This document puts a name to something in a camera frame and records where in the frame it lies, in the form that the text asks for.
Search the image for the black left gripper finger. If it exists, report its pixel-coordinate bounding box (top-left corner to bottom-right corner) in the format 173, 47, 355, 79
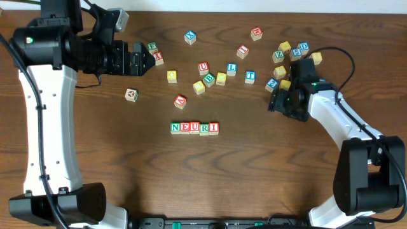
139, 42, 152, 59
139, 52, 156, 76

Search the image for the yellow block mid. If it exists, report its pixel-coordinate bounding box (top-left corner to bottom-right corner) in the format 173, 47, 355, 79
273, 66, 287, 80

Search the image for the green N wooden block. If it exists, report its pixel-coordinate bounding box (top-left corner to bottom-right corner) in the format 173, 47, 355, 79
170, 122, 181, 134

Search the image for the red E wooden block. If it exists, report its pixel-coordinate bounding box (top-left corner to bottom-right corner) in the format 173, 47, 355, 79
180, 122, 190, 134

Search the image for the red u block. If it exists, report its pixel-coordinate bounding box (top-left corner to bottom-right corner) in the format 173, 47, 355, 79
198, 62, 209, 76
190, 122, 200, 134

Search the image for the red i block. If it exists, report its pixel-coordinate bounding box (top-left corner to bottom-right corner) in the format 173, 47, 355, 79
209, 122, 219, 135
237, 45, 249, 59

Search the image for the green R wooden block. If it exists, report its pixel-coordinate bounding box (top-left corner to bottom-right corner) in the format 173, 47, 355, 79
199, 123, 209, 135

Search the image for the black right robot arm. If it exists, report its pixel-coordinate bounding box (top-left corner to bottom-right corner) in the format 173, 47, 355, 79
268, 59, 406, 228

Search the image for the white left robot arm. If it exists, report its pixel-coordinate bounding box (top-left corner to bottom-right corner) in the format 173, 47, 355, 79
4, 1, 155, 228

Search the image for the green F wooden block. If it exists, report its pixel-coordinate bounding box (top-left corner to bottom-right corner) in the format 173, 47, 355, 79
147, 41, 158, 54

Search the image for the red X wooden block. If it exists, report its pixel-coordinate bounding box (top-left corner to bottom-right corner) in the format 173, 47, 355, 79
153, 52, 164, 66

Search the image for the yellow hammer wooden block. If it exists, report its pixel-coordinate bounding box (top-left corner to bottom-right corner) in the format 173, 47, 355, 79
279, 80, 291, 91

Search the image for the yellow O wooden block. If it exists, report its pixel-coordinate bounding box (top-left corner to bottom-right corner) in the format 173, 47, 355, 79
167, 70, 177, 83

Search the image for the blue 2 wooden block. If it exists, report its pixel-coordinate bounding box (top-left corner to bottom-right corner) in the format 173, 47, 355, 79
265, 78, 279, 93

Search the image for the soccer ball O wooden block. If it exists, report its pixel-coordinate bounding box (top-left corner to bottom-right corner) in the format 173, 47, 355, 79
125, 88, 139, 102

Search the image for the blue X wooden block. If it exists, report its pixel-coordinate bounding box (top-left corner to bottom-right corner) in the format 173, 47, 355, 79
184, 31, 197, 45

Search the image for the blue 5 wooden block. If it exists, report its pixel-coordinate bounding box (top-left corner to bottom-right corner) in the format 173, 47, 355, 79
289, 48, 302, 62

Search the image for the green Z wooden block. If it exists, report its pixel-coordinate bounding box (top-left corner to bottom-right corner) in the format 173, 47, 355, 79
272, 50, 285, 64

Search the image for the red A wooden block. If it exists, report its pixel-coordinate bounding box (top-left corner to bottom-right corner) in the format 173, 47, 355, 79
174, 95, 187, 109

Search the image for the yellow 8 wooden block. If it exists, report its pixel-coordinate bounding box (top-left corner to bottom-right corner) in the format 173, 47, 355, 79
310, 52, 323, 65

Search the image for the blue T wooden block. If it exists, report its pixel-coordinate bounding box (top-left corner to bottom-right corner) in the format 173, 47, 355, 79
245, 71, 256, 84

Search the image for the yellow acorn wooden block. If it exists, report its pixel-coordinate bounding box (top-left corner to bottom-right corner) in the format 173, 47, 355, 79
193, 81, 205, 95

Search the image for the blue D block upper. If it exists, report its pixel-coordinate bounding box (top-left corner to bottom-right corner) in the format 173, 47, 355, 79
297, 42, 310, 55

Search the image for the yellow block behind Z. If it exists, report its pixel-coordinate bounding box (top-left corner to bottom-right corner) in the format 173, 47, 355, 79
278, 41, 291, 55

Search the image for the green B wooden block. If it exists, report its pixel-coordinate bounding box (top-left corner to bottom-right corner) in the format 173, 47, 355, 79
202, 73, 216, 87

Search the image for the blue L wooden block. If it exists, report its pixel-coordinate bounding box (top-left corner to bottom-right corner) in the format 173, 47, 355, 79
226, 63, 237, 76

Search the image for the yellow block beside B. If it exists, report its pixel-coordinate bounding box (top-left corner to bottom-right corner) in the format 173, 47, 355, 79
216, 72, 227, 86

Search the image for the red block far back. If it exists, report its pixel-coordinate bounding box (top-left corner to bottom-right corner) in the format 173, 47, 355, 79
251, 27, 263, 41

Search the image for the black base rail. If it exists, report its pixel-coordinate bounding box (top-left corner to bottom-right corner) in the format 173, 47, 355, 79
127, 216, 376, 229

